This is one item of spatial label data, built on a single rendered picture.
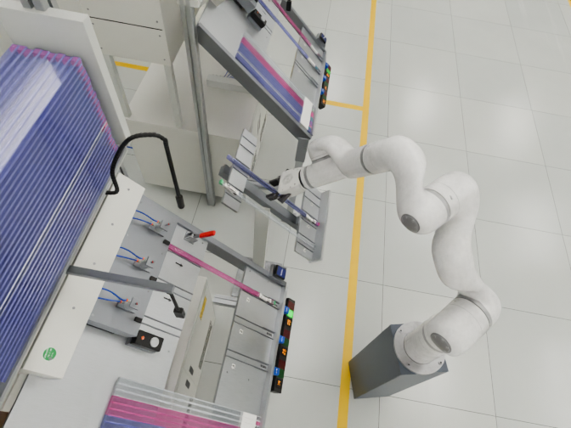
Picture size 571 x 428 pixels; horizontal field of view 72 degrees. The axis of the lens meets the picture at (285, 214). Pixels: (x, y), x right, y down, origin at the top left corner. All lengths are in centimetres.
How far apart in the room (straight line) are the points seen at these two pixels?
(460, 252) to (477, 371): 147
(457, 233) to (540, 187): 232
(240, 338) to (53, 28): 98
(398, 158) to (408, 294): 153
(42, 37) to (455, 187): 92
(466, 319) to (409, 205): 40
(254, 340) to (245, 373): 11
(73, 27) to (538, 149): 331
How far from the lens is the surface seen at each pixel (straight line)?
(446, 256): 110
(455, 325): 120
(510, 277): 283
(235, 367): 134
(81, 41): 85
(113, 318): 105
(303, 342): 222
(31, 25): 89
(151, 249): 112
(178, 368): 156
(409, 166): 102
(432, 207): 98
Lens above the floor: 214
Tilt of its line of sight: 58 degrees down
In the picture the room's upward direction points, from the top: 10 degrees clockwise
